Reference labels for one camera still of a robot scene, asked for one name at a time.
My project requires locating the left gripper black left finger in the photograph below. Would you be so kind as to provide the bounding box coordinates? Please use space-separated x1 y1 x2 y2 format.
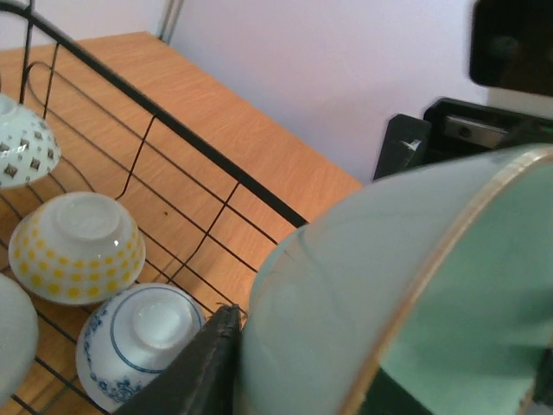
115 305 242 415

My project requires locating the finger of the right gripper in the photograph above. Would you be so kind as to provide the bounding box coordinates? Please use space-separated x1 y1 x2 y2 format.
373 114 431 181

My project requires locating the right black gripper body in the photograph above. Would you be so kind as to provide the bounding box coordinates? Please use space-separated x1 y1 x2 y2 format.
423 98 552 164

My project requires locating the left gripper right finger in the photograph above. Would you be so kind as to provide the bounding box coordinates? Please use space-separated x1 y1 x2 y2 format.
518 348 552 414

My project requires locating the pale green celadon bowl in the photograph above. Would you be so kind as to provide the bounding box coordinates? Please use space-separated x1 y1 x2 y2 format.
234 144 552 414

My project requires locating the teal yellow sun bowl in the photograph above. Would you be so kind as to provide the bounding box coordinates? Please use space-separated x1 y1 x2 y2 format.
8 191 146 305

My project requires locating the white bowl with brown diamonds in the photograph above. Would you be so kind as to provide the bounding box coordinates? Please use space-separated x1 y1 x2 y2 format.
0 93 61 189

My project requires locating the black wire dish rack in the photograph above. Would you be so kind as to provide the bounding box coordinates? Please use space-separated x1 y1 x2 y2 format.
0 0 310 415

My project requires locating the right aluminium corner post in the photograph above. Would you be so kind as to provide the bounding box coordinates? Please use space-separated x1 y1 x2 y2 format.
156 0 184 44

